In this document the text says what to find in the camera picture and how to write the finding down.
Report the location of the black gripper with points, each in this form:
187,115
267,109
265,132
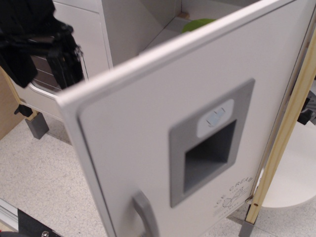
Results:
24,19

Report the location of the white toy fridge door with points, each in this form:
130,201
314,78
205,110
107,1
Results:
172,138

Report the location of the grey fridge door handle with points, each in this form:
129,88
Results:
143,207

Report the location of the green plate in fridge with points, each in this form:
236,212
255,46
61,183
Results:
195,24

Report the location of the white oven door with window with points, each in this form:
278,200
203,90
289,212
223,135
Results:
41,93

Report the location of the black left clamp knob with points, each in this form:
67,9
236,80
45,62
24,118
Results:
24,110

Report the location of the black clamp knob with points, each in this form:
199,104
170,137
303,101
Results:
308,112
24,110

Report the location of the light wooden left panel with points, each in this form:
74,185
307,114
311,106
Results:
9,102

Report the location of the grey left foot cap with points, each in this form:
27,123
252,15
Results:
38,126

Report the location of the grey foot cap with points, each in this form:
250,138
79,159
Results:
38,126
246,229

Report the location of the white toy kitchen cabinet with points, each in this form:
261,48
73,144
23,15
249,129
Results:
128,29

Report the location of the grey ice dispenser panel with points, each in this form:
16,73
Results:
206,143

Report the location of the grey right foot cap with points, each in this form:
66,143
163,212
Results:
246,229

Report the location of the black right clamp knob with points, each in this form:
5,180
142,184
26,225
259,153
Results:
308,112

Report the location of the aluminium rail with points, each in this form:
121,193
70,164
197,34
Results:
9,215

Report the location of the black base plate with screw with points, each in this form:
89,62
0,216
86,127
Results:
30,227

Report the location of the light wooden right post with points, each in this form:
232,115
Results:
299,93

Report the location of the white round base plate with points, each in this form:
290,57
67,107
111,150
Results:
294,182

